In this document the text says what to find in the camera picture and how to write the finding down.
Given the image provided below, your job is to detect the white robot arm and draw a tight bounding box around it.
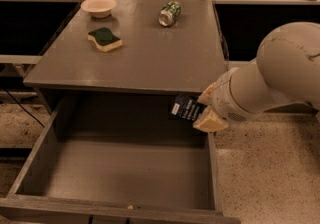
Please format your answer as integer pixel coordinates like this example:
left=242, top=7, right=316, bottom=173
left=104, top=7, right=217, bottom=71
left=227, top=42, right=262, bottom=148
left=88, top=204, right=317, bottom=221
left=193, top=22, right=320, bottom=133

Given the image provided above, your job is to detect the green and yellow sponge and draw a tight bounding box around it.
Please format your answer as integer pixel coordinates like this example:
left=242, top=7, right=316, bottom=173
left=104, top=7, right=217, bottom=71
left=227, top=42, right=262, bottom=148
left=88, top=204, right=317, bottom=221
left=87, top=27, right=122, bottom=52

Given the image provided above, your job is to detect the black cable on floor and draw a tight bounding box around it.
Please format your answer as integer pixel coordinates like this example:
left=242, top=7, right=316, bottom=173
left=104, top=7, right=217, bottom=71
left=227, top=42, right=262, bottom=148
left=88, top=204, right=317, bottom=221
left=0, top=87, right=45, bottom=128

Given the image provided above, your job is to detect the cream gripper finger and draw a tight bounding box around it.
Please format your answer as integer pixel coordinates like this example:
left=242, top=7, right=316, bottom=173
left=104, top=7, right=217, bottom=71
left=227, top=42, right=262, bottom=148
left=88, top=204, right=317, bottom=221
left=193, top=107, right=228, bottom=133
left=198, top=82, right=215, bottom=105

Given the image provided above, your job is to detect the beige ceramic bowl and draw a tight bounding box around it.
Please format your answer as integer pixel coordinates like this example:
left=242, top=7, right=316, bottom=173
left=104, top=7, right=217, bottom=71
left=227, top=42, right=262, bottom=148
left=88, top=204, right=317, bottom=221
left=81, top=0, right=117, bottom=18

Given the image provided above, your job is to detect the green soda can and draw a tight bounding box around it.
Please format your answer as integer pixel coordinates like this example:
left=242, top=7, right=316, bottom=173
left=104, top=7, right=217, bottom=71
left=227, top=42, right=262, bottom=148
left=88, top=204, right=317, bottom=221
left=158, top=1, right=182, bottom=27

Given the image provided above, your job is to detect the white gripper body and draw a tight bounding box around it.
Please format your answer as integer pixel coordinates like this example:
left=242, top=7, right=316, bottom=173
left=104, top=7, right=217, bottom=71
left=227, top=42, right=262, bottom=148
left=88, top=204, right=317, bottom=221
left=211, top=67, right=260, bottom=123

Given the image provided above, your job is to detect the grey cabinet with top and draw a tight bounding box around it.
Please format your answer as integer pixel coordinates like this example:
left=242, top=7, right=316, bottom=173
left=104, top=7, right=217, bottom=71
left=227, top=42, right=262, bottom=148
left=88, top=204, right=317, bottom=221
left=22, top=0, right=233, bottom=136

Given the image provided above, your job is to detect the open grey top drawer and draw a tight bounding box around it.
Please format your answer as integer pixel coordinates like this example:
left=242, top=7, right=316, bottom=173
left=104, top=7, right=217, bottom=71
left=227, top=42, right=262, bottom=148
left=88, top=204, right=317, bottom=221
left=0, top=92, right=241, bottom=224

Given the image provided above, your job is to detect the dark blue rxbar wrapper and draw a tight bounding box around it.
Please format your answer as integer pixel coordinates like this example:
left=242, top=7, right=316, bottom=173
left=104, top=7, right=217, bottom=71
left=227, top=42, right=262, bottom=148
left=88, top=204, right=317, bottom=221
left=171, top=94, right=206, bottom=121

